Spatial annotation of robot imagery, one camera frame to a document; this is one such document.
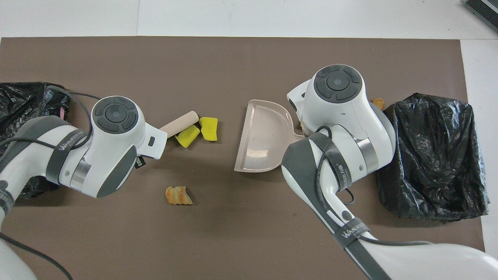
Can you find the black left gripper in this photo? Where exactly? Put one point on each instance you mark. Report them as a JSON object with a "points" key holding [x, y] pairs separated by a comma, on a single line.
{"points": [[140, 161]]}

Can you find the beige stone chunk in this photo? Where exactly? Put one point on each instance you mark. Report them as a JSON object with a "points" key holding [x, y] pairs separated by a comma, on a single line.
{"points": [[178, 195]]}

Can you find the notched yellow sponge piece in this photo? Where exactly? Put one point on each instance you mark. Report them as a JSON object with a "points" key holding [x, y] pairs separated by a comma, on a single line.
{"points": [[187, 136]]}

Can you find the blocky yellow sponge piece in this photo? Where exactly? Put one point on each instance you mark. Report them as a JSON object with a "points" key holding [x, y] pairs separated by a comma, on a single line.
{"points": [[209, 129]]}

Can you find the beige plastic dustpan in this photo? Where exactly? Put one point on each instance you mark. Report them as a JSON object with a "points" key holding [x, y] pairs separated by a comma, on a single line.
{"points": [[264, 136]]}

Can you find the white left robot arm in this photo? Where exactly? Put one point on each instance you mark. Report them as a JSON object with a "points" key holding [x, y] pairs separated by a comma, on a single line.
{"points": [[113, 155]]}

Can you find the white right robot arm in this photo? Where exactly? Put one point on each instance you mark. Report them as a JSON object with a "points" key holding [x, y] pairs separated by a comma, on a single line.
{"points": [[338, 116]]}

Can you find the black bag lined bin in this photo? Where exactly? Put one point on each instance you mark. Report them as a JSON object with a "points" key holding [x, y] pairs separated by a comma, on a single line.
{"points": [[435, 155], [23, 101]]}

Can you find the brown table mat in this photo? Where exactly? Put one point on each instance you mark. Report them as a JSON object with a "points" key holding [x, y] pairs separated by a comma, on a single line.
{"points": [[249, 241]]}

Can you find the brown bread roll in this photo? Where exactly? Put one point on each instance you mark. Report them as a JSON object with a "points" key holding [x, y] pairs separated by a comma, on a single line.
{"points": [[378, 103]]}

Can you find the dark ribbed panel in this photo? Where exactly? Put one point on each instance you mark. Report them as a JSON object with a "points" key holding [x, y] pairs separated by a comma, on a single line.
{"points": [[486, 11]]}

